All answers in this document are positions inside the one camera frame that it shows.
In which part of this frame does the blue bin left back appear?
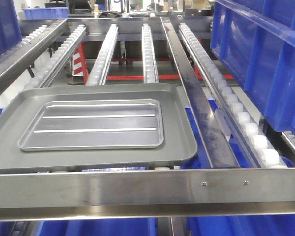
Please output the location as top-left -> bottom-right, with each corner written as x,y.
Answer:
0,0 -> 22,55

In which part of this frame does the blue bin background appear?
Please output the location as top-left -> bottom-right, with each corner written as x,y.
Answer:
23,7 -> 68,20

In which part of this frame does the large blue bin right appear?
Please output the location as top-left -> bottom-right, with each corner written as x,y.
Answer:
210,0 -> 295,133

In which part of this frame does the steel front frame beam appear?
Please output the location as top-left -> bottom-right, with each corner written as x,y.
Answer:
0,168 -> 295,221

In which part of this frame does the red and white striped barrier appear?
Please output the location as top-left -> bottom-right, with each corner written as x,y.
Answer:
72,43 -> 89,80

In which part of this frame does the white roller track centre-right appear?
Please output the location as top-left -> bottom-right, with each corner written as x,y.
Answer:
141,23 -> 159,84

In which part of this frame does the white roller track right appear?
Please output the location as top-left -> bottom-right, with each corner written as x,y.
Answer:
179,23 -> 287,168

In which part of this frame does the white roller track left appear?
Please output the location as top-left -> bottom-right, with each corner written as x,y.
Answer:
23,24 -> 87,90

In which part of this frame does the white roller track centre-left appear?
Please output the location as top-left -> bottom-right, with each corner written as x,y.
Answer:
86,24 -> 118,86

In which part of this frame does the blue bin lower level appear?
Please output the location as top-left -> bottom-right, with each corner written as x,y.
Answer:
0,98 -> 295,236

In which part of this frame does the far-left white roller track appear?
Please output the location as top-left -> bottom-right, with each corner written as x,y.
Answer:
0,25 -> 47,59

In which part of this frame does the small silver metal tray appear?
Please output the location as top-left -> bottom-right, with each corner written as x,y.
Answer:
17,99 -> 164,151

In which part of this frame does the flat steel divider rail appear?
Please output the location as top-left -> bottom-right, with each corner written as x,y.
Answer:
161,18 -> 240,169

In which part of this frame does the large grey plastic tray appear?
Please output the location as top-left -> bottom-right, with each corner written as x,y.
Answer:
0,84 -> 197,174

